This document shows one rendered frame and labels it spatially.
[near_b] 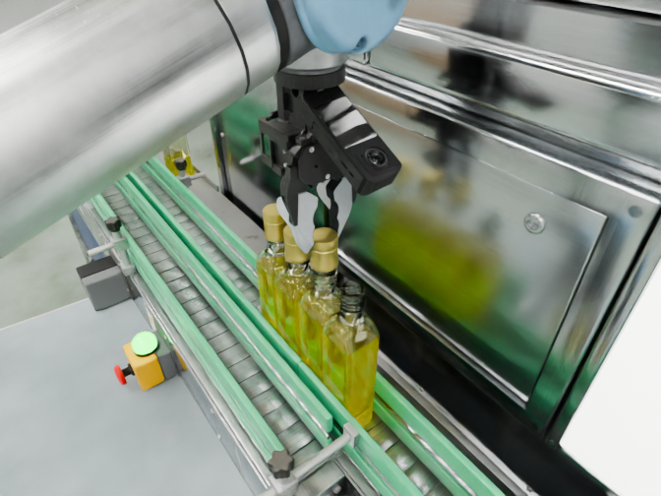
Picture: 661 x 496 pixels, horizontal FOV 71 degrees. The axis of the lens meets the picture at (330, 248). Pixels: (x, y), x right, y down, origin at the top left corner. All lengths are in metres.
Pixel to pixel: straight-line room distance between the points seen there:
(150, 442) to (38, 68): 0.77
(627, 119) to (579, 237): 0.11
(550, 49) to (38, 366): 1.03
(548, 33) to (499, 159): 0.12
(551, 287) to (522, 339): 0.09
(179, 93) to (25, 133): 0.06
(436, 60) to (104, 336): 0.88
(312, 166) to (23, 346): 0.85
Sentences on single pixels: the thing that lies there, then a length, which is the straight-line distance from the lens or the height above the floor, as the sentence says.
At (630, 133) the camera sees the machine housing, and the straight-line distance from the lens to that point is 0.44.
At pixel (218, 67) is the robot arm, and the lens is 0.24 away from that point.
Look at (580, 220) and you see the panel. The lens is 0.48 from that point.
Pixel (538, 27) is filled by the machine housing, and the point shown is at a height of 1.41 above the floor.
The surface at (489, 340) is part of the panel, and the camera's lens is 0.62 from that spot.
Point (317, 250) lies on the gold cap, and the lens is 0.55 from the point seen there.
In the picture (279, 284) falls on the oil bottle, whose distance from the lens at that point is 0.66.
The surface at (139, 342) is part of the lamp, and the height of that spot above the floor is 0.85.
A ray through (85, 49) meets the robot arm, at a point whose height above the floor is 1.46.
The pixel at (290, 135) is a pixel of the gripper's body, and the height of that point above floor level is 1.31.
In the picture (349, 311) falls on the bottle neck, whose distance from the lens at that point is 0.55.
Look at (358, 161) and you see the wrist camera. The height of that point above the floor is 1.32.
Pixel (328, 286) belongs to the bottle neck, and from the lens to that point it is 0.59.
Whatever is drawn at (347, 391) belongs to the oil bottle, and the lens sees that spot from 0.63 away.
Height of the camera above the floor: 1.51
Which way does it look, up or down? 37 degrees down
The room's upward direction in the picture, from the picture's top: straight up
